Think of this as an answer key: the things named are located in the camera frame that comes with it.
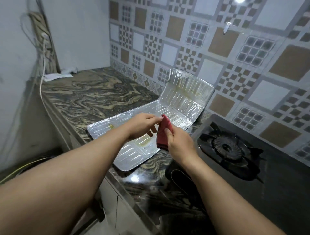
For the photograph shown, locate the person's left hand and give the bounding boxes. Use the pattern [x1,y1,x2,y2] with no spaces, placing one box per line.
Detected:
[126,113,163,141]

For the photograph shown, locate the person's right hand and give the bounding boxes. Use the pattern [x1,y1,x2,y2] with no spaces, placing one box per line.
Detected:
[164,120,199,166]

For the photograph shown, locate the red cleaning cloth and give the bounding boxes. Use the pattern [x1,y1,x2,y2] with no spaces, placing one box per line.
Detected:
[156,114,174,151]

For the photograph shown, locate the person's right forearm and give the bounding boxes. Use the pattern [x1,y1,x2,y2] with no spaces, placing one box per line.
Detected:
[180,156,286,235]

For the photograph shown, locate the person's left forearm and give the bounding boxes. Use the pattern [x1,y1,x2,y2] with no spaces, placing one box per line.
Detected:
[0,125,130,235]

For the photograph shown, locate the silver foil splatter guard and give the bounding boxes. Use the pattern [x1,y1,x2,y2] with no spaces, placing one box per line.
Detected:
[86,68,215,172]

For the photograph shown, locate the black stove burner grate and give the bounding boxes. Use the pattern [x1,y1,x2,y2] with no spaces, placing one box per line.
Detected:
[197,122,264,183]

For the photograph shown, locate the black gas stove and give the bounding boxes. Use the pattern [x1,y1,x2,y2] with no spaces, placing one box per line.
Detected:
[165,114,310,235]

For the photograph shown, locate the white crumpled paper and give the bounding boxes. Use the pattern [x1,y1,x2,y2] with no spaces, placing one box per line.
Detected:
[43,68,78,81]

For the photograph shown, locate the patterned wooden plank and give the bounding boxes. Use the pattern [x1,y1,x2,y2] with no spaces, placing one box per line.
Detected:
[29,12,61,74]

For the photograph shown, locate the white power cable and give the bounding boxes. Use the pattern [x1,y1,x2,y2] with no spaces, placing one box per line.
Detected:
[39,34,63,136]

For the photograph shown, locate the yellow hose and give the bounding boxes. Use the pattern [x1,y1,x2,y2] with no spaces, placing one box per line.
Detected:
[0,157,52,184]

